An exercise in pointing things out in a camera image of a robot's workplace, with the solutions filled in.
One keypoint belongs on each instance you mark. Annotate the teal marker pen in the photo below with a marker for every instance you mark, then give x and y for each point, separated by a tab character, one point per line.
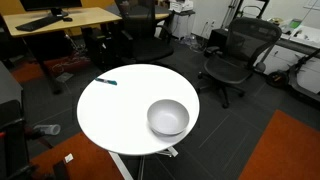
112	82

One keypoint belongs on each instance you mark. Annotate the grey bowl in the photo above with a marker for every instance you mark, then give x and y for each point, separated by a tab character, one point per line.
167	117

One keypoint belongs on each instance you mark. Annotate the round white table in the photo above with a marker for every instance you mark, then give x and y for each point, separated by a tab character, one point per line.
114	117

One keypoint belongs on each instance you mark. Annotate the black mesh office chair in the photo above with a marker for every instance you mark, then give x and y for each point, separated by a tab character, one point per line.
247	38

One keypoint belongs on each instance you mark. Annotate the clear plastic cup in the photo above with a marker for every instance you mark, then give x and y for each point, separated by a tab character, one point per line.
53	129

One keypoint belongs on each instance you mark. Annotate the black computer mouse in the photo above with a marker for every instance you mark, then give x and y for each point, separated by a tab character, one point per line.
67	19

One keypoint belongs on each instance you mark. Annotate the black electric scooter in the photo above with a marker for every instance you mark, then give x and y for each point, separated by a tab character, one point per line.
289	79

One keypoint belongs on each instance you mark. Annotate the black monitor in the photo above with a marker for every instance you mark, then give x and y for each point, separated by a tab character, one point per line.
55	6

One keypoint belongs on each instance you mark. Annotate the black keyboard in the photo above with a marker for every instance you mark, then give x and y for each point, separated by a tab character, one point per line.
37	24

